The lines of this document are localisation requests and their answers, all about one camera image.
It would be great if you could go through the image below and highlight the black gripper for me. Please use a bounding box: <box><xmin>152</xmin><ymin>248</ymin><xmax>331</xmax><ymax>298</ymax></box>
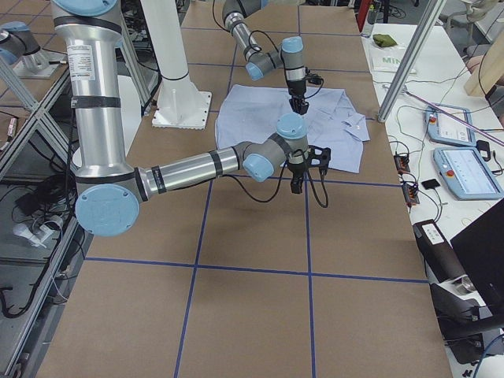
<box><xmin>286</xmin><ymin>77</ymin><xmax>309</xmax><ymax>115</ymax></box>
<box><xmin>287</xmin><ymin>151</ymin><xmax>308</xmax><ymax>194</ymax></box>

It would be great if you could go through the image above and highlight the left black braided cable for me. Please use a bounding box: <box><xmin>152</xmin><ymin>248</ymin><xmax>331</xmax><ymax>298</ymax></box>
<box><xmin>210</xmin><ymin>0</ymin><xmax>284</xmax><ymax>56</ymax></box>

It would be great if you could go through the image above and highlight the black braided cable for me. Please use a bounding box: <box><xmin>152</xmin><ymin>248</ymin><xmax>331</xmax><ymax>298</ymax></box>
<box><xmin>220</xmin><ymin>149</ymin><xmax>330</xmax><ymax>209</ymax></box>
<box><xmin>210</xmin><ymin>0</ymin><xmax>284</xmax><ymax>56</ymax></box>

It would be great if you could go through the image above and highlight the blue striped button shirt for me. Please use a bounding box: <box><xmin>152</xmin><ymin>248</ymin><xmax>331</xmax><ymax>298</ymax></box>
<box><xmin>215</xmin><ymin>84</ymin><xmax>369</xmax><ymax>173</ymax></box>

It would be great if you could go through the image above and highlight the teach pendant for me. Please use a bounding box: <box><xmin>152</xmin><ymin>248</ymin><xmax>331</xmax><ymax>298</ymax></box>
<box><xmin>432</xmin><ymin>147</ymin><xmax>503</xmax><ymax>200</ymax></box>
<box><xmin>424</xmin><ymin>106</ymin><xmax>476</xmax><ymax>147</ymax></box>

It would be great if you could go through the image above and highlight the far teach pendant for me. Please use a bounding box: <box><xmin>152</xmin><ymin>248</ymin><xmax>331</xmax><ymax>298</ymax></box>
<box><xmin>424</xmin><ymin>106</ymin><xmax>476</xmax><ymax>147</ymax></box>

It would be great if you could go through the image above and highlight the near teach pendant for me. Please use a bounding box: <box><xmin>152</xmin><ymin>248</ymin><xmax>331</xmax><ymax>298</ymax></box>
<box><xmin>432</xmin><ymin>147</ymin><xmax>503</xmax><ymax>200</ymax></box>

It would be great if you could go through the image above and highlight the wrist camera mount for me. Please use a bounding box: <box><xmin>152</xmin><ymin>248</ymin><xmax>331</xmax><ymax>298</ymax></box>
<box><xmin>305</xmin><ymin>72</ymin><xmax>324</xmax><ymax>87</ymax></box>
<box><xmin>308</xmin><ymin>145</ymin><xmax>332</xmax><ymax>169</ymax></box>

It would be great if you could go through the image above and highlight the aluminium frame post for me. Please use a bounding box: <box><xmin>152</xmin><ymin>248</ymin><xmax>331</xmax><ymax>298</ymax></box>
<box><xmin>377</xmin><ymin>0</ymin><xmax>446</xmax><ymax>122</ymax></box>

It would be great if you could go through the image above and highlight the right black braided cable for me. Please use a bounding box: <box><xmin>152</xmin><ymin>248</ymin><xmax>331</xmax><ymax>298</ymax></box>
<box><xmin>220</xmin><ymin>149</ymin><xmax>330</xmax><ymax>209</ymax></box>

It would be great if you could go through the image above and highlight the green cloth bundle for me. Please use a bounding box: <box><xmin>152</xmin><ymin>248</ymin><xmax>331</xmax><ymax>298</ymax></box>
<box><xmin>372</xmin><ymin>34</ymin><xmax>398</xmax><ymax>48</ymax></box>

